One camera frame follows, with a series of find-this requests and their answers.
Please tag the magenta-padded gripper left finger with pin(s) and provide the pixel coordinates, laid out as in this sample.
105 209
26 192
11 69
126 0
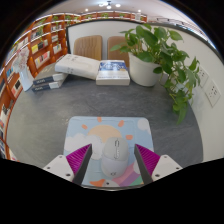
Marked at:
58 165

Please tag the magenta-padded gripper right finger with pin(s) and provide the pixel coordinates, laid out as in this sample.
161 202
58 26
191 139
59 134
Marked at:
166 165

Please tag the white computer mouse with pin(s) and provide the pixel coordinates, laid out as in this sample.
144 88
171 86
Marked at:
115 156

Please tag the sun and cloud mouse pad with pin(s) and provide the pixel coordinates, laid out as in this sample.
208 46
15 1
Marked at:
100 130

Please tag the thick dark hardcover book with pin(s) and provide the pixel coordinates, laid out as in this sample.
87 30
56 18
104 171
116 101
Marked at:
50 71
46 87

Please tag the white pitcher vase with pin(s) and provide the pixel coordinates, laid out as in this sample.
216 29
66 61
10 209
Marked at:
26 81

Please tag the green plant in white pot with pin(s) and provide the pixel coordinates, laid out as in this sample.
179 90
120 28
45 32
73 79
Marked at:
143 70

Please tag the thick white book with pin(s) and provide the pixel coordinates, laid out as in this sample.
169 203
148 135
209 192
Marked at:
76 65

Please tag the blue and white book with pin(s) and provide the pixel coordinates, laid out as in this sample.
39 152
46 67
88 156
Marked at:
113 75

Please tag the pink white flower bouquet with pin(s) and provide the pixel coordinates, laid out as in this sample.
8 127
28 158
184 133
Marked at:
21 58

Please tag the orange shelf unit with books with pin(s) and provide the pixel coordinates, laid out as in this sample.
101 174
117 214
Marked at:
40 46

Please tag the tan upholstered chair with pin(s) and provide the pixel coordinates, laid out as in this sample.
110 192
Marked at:
115 43
87 47

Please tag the ceiling light cluster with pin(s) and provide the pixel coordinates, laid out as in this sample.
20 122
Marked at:
109 5

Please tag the white wall socket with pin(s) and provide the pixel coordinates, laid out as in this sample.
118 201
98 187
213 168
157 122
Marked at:
212 93
202 76

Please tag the window with dark frame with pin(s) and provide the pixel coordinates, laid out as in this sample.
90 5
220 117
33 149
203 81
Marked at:
186 25

